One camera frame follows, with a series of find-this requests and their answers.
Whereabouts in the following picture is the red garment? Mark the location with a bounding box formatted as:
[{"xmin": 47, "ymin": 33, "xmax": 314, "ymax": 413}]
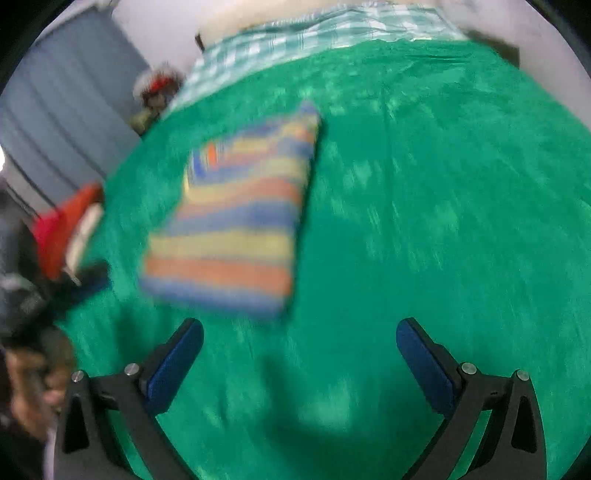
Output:
[{"xmin": 33, "ymin": 215, "xmax": 75, "ymax": 281}]

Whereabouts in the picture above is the green checked sheet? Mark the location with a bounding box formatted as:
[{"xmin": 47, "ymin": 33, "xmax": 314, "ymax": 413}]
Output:
[{"xmin": 164, "ymin": 1, "xmax": 468, "ymax": 117}]

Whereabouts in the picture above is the olive green cloth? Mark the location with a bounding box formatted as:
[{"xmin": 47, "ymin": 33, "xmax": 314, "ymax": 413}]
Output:
[{"xmin": 128, "ymin": 110, "xmax": 163, "ymax": 136}]

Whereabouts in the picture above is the green patterned blanket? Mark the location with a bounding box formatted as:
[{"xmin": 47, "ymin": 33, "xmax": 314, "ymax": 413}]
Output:
[{"xmin": 55, "ymin": 39, "xmax": 591, "ymax": 480}]

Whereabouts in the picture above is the striped knit sweater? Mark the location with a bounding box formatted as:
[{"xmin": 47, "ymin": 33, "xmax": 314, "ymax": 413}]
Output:
[{"xmin": 139, "ymin": 99, "xmax": 324, "ymax": 319}]

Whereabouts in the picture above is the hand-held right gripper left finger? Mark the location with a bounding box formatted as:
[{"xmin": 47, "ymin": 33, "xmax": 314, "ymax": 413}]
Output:
[{"xmin": 52, "ymin": 318, "xmax": 205, "ymax": 480}]

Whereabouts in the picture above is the white patterned garment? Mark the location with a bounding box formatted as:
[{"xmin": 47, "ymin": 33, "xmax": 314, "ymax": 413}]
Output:
[{"xmin": 64, "ymin": 203, "xmax": 106, "ymax": 274}]

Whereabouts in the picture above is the colourful plush toy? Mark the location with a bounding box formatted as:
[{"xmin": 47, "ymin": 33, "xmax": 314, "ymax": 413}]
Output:
[{"xmin": 132, "ymin": 65, "xmax": 186, "ymax": 116}]

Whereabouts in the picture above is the grey curtain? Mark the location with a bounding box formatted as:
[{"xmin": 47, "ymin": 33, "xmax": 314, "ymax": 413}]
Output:
[{"xmin": 0, "ymin": 8, "xmax": 154, "ymax": 217}]

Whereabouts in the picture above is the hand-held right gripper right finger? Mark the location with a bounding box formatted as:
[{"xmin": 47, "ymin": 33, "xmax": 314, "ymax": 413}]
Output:
[{"xmin": 396, "ymin": 318, "xmax": 548, "ymax": 480}]

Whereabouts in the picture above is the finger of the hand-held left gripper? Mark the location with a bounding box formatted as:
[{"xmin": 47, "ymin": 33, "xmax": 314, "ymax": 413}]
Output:
[{"xmin": 46, "ymin": 261, "xmax": 112, "ymax": 317}]

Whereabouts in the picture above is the person's left hand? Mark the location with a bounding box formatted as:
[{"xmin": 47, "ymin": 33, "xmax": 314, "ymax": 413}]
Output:
[{"xmin": 4, "ymin": 325, "xmax": 78, "ymax": 441}]

